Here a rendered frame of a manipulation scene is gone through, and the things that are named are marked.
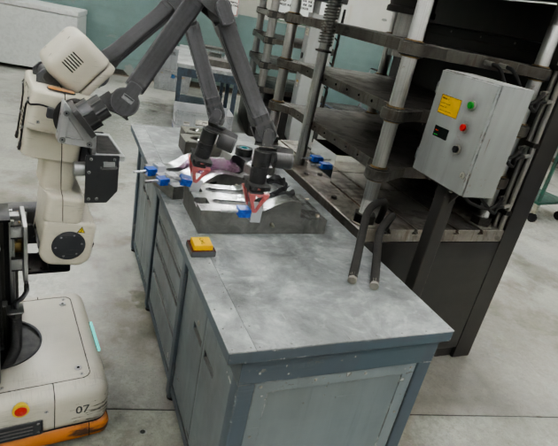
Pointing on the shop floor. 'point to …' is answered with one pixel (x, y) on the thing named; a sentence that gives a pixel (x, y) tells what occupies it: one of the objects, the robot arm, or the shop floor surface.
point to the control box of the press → (463, 151)
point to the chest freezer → (24, 28)
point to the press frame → (523, 189)
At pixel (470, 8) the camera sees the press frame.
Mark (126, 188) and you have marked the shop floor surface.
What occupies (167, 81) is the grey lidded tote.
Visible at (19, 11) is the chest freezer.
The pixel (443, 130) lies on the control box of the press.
